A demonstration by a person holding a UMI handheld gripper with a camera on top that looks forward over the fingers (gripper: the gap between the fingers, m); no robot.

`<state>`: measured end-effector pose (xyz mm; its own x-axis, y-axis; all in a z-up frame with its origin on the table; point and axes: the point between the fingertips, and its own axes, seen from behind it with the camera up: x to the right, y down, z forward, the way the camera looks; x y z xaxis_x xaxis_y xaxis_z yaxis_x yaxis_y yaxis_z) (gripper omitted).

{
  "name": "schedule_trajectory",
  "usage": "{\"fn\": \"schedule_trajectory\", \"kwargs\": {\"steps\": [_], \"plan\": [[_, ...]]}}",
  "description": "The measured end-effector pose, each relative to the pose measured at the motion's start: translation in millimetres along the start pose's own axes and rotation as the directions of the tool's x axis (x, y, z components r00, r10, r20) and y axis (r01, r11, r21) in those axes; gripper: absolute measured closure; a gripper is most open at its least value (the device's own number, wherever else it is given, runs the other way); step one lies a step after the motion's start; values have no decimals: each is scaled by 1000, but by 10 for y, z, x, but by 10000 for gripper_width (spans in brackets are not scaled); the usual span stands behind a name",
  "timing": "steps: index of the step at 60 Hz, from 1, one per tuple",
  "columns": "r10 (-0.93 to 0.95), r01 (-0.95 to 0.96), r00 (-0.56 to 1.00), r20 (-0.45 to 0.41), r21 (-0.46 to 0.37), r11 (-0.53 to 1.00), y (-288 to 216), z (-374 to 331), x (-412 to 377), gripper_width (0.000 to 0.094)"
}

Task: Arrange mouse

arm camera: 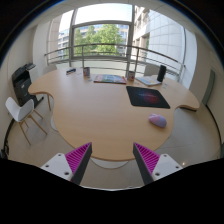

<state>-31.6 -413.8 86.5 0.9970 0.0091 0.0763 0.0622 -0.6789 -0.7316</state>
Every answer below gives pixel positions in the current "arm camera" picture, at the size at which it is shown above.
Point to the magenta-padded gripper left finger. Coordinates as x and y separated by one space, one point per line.
77 157

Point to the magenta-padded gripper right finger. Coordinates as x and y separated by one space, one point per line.
148 158

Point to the lilac pink computer mouse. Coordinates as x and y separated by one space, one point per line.
157 120

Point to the black mouse pad red-blue print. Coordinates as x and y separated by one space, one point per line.
147 97

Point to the white chair wooden legs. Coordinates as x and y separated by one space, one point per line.
20 110

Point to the light blue picture book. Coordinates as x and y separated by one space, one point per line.
147 81

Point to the red dark magazine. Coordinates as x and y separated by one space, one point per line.
110 79

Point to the patterned drink can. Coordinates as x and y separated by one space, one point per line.
86 72

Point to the black cylinder speaker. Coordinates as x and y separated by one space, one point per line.
161 73

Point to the small black stapler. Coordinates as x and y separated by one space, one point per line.
71 71

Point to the white chair backrest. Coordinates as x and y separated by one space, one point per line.
49 69
150 69

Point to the black office printer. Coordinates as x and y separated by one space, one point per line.
23 83

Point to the grey-green door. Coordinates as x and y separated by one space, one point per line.
209 87

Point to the metal balcony railing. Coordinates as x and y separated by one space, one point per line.
110 46

